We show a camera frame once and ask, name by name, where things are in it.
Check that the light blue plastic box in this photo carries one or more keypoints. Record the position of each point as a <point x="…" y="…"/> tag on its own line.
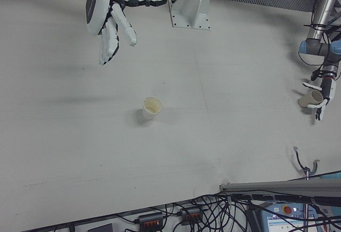
<point x="333" y="175"/>

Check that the crumpled rim paper cup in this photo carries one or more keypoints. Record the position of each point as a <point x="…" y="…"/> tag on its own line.
<point x="149" y="115"/>

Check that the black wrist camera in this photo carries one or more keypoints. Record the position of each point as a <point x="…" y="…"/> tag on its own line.
<point x="315" y="75"/>

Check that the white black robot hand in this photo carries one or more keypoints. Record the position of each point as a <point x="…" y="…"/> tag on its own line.
<point x="97" y="8"/>
<point x="329" y="89"/>

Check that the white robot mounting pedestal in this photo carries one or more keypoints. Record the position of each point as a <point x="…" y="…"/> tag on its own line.
<point x="190" y="11"/>

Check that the grey aluminium rail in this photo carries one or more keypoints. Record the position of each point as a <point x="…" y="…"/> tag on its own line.
<point x="279" y="188"/>

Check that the smooth paper cup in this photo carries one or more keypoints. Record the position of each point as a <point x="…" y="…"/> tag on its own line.
<point x="309" y="99"/>

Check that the grey blue teach pendant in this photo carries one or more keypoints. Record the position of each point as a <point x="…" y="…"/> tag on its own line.
<point x="279" y="217"/>

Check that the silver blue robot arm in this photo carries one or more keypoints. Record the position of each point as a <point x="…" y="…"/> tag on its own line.
<point x="323" y="11"/>

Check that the black orange power strip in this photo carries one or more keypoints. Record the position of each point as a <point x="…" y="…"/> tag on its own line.
<point x="150" y="220"/>
<point x="191" y="215"/>

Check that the black claw grabber tool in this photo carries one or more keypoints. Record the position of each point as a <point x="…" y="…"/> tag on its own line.
<point x="307" y="170"/>

